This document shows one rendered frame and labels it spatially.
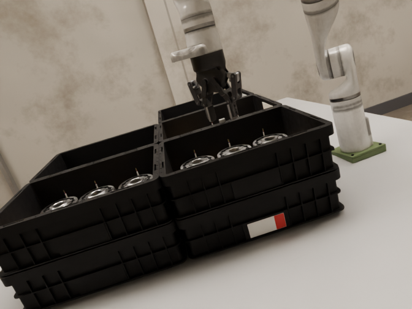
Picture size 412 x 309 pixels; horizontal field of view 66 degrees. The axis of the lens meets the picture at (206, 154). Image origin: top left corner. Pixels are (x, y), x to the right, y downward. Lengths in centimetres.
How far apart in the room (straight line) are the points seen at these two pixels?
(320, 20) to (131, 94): 207
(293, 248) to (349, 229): 13
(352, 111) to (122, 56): 208
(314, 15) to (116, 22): 206
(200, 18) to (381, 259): 59
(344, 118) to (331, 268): 53
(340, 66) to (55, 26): 226
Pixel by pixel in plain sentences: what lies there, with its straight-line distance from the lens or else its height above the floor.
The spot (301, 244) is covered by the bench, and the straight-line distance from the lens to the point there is 77.
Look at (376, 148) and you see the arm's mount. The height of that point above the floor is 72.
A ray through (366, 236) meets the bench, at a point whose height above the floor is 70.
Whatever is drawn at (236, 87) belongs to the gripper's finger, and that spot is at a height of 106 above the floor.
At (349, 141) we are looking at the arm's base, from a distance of 111.
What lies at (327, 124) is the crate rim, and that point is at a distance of 76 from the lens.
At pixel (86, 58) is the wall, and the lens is 281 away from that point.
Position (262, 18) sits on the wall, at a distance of 306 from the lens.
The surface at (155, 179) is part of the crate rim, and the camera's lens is 69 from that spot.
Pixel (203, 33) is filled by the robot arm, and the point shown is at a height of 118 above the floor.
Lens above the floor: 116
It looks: 19 degrees down
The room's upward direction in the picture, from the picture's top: 16 degrees counter-clockwise
